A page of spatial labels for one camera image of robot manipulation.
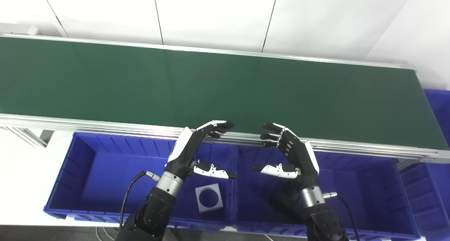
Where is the green conveyor belt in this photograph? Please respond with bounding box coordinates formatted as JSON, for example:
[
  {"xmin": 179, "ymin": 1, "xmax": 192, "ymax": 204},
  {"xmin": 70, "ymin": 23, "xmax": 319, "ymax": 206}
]
[
  {"xmin": 0, "ymin": 37, "xmax": 450, "ymax": 150},
  {"xmin": 0, "ymin": 32, "xmax": 450, "ymax": 163}
]

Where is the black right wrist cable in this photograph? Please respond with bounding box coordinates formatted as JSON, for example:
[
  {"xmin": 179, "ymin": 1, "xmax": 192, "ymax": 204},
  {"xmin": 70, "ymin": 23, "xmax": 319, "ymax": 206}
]
[{"xmin": 323, "ymin": 192, "xmax": 361, "ymax": 241}]

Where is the grey conveyor motor box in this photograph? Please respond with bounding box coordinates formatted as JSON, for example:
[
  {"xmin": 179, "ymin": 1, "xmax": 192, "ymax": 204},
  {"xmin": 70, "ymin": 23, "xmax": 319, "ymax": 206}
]
[{"xmin": 0, "ymin": 22, "xmax": 39, "ymax": 36}]

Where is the white block with round hole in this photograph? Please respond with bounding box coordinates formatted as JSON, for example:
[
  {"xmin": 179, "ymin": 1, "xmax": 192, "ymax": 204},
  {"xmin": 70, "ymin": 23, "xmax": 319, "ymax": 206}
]
[{"xmin": 195, "ymin": 183, "xmax": 224, "ymax": 213}]

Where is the blue plastic bin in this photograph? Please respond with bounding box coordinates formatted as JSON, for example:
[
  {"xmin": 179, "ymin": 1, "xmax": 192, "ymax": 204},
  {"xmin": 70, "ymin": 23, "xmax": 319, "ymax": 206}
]
[
  {"xmin": 399, "ymin": 89, "xmax": 450, "ymax": 240},
  {"xmin": 44, "ymin": 132, "xmax": 237, "ymax": 233},
  {"xmin": 232, "ymin": 144, "xmax": 420, "ymax": 240}
]

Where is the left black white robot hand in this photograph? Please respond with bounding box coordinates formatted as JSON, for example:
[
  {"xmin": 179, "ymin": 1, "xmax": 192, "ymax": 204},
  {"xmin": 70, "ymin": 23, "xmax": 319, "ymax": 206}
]
[{"xmin": 165, "ymin": 120, "xmax": 237, "ymax": 180}]

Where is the white floor cable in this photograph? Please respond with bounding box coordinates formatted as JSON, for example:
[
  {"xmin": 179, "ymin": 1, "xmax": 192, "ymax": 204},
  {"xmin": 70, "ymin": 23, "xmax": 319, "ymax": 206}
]
[{"xmin": 94, "ymin": 226, "xmax": 118, "ymax": 241}]

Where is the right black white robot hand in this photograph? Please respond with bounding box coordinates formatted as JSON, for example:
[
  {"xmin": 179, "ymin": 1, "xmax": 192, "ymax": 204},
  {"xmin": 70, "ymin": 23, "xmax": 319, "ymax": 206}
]
[{"xmin": 252, "ymin": 123, "xmax": 320, "ymax": 191}]

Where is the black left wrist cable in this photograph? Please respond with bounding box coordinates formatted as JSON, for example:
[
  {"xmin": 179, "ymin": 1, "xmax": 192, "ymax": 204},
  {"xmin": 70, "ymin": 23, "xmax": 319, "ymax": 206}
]
[{"xmin": 120, "ymin": 171, "xmax": 161, "ymax": 231}]

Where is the aluminium conveyor leg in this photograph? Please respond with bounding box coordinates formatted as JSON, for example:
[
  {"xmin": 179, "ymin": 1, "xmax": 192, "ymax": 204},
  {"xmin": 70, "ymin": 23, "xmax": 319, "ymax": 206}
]
[{"xmin": 0, "ymin": 126, "xmax": 53, "ymax": 149}]

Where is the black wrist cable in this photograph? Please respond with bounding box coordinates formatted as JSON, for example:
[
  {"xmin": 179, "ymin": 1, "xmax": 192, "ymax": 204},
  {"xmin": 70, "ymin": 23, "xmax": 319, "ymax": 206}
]
[
  {"xmin": 120, "ymin": 171, "xmax": 161, "ymax": 231},
  {"xmin": 323, "ymin": 192, "xmax": 361, "ymax": 241}
]

